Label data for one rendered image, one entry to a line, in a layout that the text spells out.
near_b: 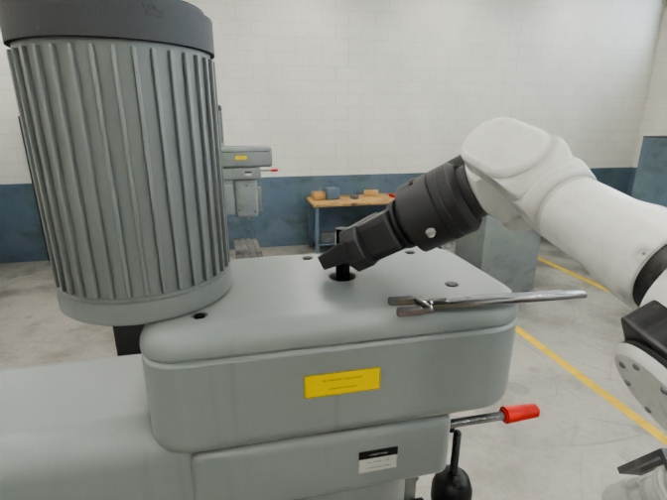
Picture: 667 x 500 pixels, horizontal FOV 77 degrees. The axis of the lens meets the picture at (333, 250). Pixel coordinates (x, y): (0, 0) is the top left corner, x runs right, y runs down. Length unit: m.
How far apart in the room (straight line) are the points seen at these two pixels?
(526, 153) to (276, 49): 6.78
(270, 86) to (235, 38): 0.82
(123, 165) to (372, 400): 0.37
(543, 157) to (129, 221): 0.40
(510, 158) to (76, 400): 0.58
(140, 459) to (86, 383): 0.15
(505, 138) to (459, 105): 7.52
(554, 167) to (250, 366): 0.36
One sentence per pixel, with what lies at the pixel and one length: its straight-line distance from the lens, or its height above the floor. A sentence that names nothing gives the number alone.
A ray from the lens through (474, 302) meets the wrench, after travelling 0.52.
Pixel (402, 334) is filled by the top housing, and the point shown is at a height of 1.86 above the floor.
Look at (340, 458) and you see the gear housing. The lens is 0.59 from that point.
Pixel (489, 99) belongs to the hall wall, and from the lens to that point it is 8.27.
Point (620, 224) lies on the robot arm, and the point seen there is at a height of 2.03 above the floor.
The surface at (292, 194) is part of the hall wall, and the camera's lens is 7.17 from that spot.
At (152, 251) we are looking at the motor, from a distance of 0.47.
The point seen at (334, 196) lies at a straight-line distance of 6.78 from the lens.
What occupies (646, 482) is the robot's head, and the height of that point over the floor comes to 1.65.
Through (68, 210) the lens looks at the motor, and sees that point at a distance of 0.49.
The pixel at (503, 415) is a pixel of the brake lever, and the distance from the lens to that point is 0.67.
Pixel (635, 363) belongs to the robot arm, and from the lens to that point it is 0.34.
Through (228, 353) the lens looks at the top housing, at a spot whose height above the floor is 1.86.
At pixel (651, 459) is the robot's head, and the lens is 0.74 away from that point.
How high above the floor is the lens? 2.10
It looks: 17 degrees down
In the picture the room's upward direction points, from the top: straight up
